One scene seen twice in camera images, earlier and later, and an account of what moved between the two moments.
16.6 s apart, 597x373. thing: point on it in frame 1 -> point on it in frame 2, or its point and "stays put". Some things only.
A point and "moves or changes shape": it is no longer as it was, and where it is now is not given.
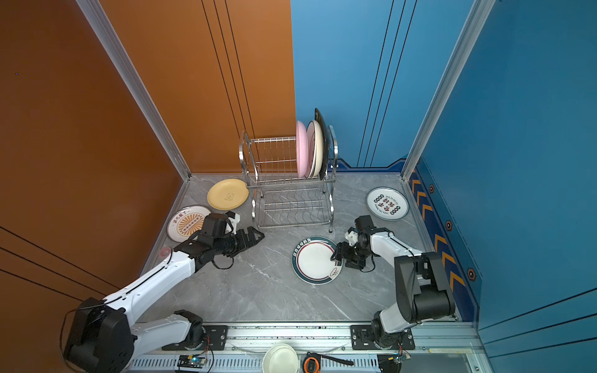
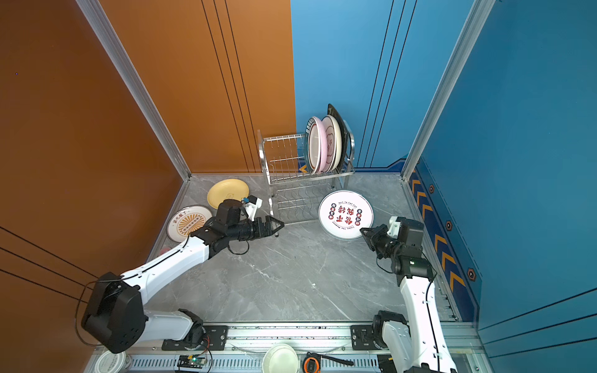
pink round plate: (301, 149) -> (323, 144)
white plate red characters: (388, 203) -> (343, 213)
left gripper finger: (253, 237) -> (267, 225)
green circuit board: (191, 361) stays put
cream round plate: (319, 148) -> (339, 144)
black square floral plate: (326, 152) -> (331, 110)
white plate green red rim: (312, 261) -> (312, 145)
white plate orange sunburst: (185, 221) stays put
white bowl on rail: (280, 358) stays put
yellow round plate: (227, 194) stays put
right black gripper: (342, 252) -> (376, 232)
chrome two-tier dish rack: (279, 197) moves or changes shape
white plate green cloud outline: (310, 148) -> (331, 143)
